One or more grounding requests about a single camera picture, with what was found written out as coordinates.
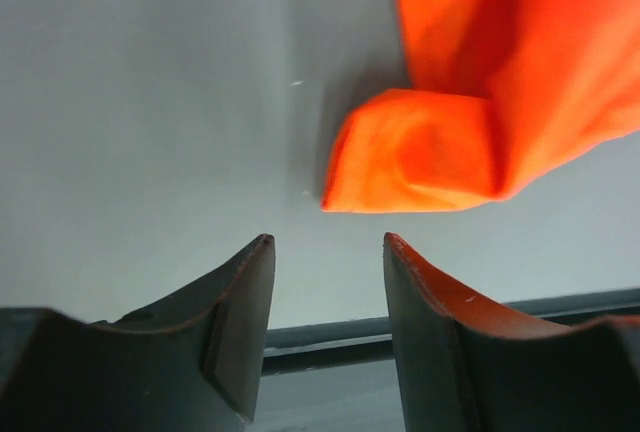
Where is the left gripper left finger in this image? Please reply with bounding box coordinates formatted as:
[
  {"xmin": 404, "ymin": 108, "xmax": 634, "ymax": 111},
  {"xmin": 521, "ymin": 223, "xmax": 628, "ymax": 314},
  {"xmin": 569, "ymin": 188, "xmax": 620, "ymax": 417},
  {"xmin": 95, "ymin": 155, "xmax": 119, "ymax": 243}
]
[{"xmin": 1, "ymin": 234, "xmax": 275, "ymax": 431}]

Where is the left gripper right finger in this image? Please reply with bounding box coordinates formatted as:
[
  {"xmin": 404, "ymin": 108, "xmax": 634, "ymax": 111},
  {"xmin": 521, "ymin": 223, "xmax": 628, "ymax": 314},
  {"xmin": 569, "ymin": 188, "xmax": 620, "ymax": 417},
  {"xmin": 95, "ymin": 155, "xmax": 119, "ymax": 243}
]
[{"xmin": 384, "ymin": 233, "xmax": 639, "ymax": 431}]

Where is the orange t-shirt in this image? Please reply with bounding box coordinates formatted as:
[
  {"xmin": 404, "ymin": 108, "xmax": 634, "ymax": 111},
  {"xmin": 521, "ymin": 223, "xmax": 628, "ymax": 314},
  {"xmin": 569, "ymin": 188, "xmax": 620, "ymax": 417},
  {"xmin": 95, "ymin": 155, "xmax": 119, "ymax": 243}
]
[{"xmin": 321, "ymin": 0, "xmax": 639, "ymax": 213}]

